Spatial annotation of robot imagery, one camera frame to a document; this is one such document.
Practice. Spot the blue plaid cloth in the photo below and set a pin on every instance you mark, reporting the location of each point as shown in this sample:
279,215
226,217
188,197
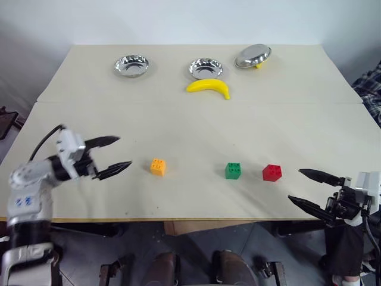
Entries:
369,89

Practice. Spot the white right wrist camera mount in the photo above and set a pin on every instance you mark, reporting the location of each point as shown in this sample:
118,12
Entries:
368,181

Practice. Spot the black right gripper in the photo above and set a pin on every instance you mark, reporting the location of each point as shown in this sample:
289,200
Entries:
345,202

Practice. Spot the black trouser leg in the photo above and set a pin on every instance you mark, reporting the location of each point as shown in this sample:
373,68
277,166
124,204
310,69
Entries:
345,250

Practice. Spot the yellow object under plate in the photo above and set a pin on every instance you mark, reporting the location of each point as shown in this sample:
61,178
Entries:
258,66

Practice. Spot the orange toy brick cube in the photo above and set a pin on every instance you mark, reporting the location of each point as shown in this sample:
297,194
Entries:
157,167

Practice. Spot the yellow toy banana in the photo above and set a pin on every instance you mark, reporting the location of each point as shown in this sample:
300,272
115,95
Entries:
208,85

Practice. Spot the dark rounded shape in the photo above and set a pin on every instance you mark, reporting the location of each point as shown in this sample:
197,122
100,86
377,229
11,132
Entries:
164,269
230,268

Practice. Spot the black metal bracket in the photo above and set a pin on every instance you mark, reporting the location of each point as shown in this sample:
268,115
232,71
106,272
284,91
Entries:
114,271
271,271

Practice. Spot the red toy brick cube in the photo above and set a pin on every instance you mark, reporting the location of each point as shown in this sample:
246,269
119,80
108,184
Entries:
271,172

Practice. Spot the tilted smooth steel plate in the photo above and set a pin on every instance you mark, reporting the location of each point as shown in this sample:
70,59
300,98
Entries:
252,56

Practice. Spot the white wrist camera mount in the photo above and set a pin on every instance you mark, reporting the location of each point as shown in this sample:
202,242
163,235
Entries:
368,181
70,146

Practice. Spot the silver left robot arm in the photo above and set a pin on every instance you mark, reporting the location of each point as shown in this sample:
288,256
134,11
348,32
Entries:
26,190

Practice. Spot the black table crossbar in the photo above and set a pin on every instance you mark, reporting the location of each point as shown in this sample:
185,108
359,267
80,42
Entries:
89,229

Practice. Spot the green toy brick cube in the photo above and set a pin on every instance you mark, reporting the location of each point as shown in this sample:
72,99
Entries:
233,171

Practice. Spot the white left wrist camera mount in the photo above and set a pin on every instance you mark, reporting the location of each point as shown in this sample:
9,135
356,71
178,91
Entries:
70,146

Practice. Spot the black framed object beside table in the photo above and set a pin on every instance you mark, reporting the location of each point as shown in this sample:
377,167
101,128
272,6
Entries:
7,120

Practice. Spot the fluted steel bowl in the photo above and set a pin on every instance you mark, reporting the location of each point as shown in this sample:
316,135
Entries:
205,68
131,66

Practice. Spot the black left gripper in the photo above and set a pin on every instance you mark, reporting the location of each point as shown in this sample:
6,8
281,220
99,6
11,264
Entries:
87,167

